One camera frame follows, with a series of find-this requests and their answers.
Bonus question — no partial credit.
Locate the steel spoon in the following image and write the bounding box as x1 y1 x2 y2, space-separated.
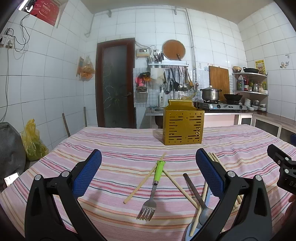
183 173 213 225

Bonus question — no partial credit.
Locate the green frog handle fork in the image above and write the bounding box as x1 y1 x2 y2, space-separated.
137 160 165 221

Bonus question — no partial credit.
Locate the blue handle spoon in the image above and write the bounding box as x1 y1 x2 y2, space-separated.
185 183 212 241

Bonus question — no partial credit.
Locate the person right hand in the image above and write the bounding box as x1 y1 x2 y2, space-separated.
285 195 296 220

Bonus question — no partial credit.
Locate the smartphone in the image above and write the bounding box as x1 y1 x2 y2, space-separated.
4 172 20 187

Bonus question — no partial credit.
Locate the yellow plastic bag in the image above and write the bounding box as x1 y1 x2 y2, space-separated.
21 119 49 162

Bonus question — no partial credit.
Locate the pink striped tablecloth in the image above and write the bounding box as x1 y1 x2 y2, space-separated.
1 125 295 240

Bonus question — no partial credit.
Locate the black wok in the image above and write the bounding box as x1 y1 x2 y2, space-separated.
224 93 242 104

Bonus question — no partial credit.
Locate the corner shelf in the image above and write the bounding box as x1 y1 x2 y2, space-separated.
232 72 269 112

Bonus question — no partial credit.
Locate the yellow perforated utensil holder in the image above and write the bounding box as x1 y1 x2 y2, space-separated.
163 99 205 146

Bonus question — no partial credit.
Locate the gas stove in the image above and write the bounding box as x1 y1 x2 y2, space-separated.
194 101 247 111

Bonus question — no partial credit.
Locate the steel cooking pot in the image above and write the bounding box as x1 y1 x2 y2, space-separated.
200 85 222 101

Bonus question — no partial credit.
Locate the rectangular wooden cutting board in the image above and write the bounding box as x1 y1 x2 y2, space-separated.
209 66 230 101

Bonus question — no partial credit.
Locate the orange hanging bag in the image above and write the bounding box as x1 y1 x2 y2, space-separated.
79 56 95 80

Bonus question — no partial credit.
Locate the dark brown door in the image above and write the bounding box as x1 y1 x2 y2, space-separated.
95 38 136 128

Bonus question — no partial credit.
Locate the round wooden board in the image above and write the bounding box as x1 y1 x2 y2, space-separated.
162 40 186 61

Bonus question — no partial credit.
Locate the red box in window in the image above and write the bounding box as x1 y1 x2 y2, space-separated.
30 0 60 26

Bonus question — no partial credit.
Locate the yellow wall poster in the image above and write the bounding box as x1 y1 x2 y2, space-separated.
255 59 266 75

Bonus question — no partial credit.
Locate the wall utensil rack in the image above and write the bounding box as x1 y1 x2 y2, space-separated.
148 61 189 69

